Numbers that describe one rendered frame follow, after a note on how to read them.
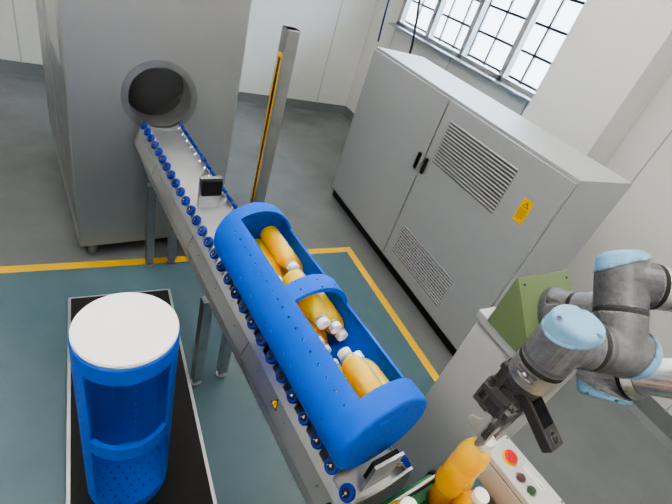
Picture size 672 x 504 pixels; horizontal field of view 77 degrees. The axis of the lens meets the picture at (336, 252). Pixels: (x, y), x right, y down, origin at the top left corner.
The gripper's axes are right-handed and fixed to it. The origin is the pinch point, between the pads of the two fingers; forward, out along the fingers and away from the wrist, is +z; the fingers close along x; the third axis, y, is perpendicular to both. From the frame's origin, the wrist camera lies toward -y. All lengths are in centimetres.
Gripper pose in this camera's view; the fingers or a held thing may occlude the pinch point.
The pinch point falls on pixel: (487, 440)
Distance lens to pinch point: 107.0
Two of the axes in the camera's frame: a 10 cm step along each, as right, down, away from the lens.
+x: -8.1, 1.3, -5.7
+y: -5.1, -6.2, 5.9
